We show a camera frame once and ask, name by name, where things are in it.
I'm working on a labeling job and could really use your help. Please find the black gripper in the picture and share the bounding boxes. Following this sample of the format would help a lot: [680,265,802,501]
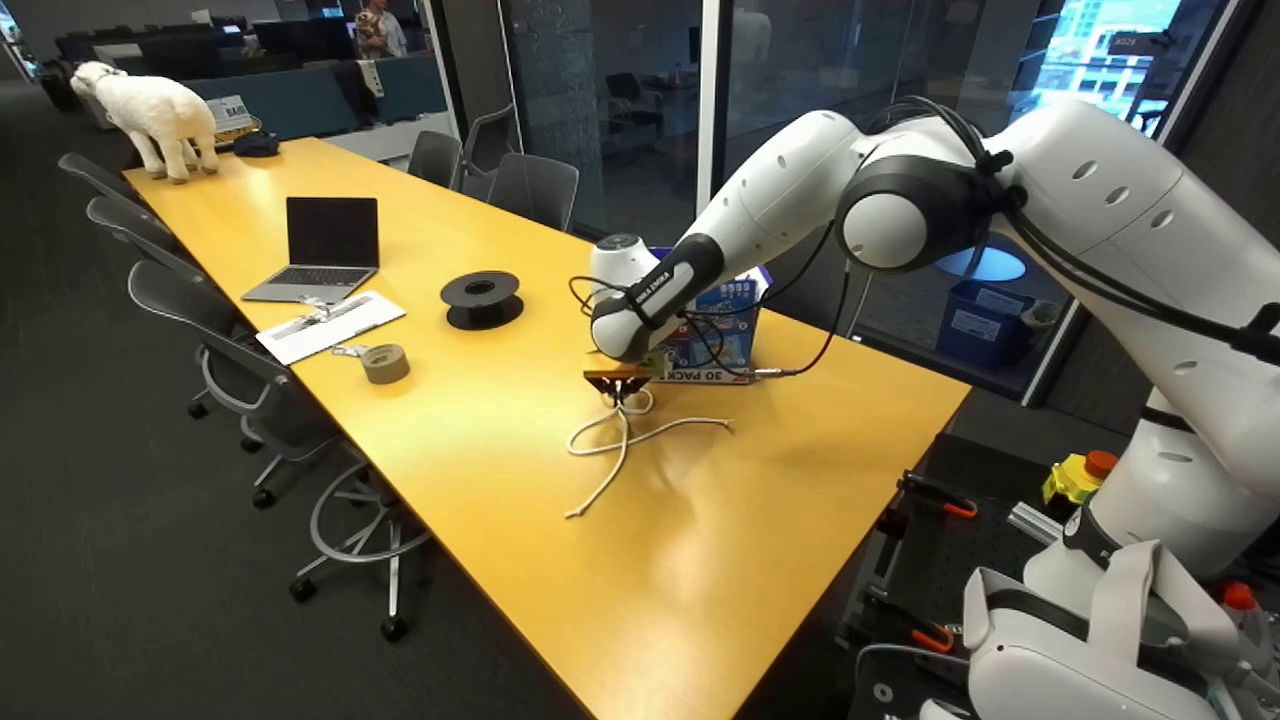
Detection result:
[580,349,660,420]

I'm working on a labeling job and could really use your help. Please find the white braided rope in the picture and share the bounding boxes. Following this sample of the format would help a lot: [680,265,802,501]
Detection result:
[561,374,742,518]

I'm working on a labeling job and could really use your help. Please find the blue printed cardboard box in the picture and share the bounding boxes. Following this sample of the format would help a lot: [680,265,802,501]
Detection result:
[655,265,778,387]

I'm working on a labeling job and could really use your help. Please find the small white box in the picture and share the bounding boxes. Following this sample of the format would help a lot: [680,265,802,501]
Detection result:
[206,93,264,139]

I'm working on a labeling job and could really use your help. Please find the white paper sheets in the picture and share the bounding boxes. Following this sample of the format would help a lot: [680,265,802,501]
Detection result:
[254,287,407,367]

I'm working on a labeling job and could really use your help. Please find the open grey laptop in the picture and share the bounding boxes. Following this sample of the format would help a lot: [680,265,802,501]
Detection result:
[242,193,386,306]

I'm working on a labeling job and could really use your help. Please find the blue storage bin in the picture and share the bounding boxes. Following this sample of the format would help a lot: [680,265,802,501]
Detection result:
[937,284,1039,370]

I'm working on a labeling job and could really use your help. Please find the round table behind glass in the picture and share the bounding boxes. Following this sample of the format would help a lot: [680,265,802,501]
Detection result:
[932,240,1032,287]

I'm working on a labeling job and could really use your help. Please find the seated person in background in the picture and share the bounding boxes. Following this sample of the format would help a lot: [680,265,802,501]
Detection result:
[344,0,413,63]

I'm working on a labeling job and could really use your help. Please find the black desk phone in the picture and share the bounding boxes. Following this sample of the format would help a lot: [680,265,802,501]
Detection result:
[229,124,286,163]

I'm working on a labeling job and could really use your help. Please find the yellow emergency stop button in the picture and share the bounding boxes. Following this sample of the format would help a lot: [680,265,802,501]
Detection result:
[1039,445,1120,512]

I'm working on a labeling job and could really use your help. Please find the white VR headset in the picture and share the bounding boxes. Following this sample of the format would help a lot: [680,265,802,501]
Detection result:
[955,531,1265,720]

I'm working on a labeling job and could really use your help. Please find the white polar bear toy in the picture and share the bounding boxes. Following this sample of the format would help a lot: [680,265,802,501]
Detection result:
[68,56,226,183]

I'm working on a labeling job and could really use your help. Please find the red capped item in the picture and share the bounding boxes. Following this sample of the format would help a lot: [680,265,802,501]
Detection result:
[1218,577,1269,618]

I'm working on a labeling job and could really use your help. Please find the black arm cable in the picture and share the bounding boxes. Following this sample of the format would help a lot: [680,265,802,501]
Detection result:
[564,97,1015,390]

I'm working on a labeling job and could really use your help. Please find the white window post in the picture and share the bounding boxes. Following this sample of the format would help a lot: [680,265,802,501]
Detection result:
[691,0,732,231]

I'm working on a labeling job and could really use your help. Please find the orange handled black clamp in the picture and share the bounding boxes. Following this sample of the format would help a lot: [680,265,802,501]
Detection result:
[908,613,968,660]
[891,468,984,528]

